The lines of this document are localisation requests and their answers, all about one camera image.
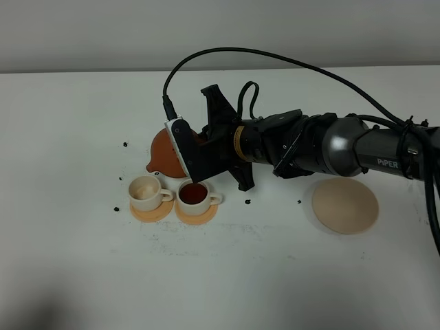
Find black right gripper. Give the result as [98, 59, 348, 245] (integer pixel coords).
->
[200, 85, 268, 191]

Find brown clay teapot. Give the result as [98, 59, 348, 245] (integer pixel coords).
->
[146, 129, 187, 179]

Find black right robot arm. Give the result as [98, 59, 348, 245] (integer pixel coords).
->
[199, 85, 424, 191]

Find beige teapot saucer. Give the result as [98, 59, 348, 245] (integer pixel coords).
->
[311, 177, 380, 234]

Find right white teacup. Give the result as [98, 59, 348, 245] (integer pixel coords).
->
[176, 179, 223, 217]

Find white teacup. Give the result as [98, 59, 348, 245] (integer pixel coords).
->
[176, 179, 223, 217]
[129, 175, 174, 212]

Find right orange coaster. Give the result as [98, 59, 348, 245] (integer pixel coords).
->
[174, 200, 218, 226]

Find orange coaster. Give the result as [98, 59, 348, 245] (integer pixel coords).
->
[130, 201, 174, 223]
[174, 200, 218, 226]

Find left orange coaster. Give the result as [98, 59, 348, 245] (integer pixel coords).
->
[130, 201, 174, 223]

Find left white teacup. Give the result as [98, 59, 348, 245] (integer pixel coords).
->
[129, 175, 174, 212]

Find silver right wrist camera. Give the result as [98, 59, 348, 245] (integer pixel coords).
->
[164, 117, 238, 184]

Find black right camera cable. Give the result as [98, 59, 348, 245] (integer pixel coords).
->
[162, 47, 440, 257]

